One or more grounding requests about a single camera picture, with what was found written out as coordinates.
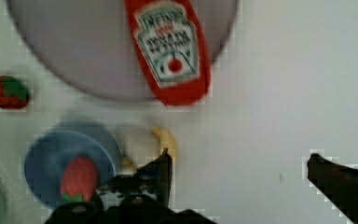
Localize lavender round plate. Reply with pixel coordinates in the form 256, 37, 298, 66
4, 0, 240, 102

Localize blue bowl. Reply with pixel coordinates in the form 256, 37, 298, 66
23, 120, 122, 208

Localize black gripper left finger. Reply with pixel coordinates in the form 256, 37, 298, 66
45, 148, 214, 224

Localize red plush ketchup bottle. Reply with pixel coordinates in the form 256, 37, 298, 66
125, 0, 212, 106

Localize dark red toy strawberry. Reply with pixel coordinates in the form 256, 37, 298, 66
0, 76, 31, 109

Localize light red toy strawberry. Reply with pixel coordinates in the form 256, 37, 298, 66
61, 156, 98, 202

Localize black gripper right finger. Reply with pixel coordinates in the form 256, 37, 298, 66
307, 153, 358, 224

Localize yellow plush peeled banana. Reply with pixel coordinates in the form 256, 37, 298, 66
116, 125, 178, 174

